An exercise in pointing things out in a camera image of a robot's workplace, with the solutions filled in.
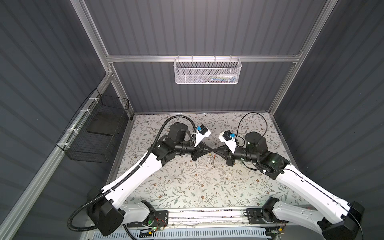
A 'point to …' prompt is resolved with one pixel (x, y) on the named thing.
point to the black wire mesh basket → (90, 137)
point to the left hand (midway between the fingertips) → (212, 149)
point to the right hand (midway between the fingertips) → (215, 151)
